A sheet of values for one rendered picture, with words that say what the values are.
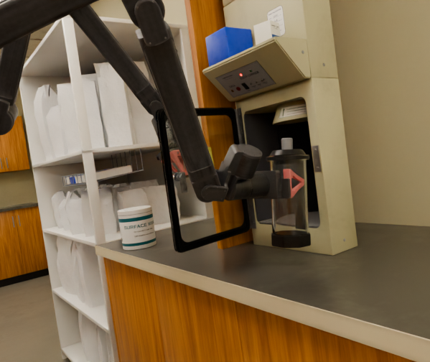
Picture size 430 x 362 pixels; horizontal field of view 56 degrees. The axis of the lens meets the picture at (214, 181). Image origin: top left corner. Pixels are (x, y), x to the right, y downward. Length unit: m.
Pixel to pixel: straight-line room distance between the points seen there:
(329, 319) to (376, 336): 0.09
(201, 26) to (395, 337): 1.06
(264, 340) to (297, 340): 0.11
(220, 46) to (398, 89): 0.60
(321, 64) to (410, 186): 0.54
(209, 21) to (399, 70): 0.63
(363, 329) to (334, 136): 0.57
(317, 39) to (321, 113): 0.20
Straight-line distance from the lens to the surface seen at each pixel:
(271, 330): 0.97
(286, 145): 1.03
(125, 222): 1.55
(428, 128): 1.42
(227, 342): 1.13
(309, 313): 0.82
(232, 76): 1.22
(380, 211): 1.54
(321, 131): 1.11
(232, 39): 1.22
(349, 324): 0.76
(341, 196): 1.16
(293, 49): 1.08
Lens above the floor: 1.23
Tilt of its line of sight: 3 degrees down
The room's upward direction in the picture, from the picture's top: 8 degrees counter-clockwise
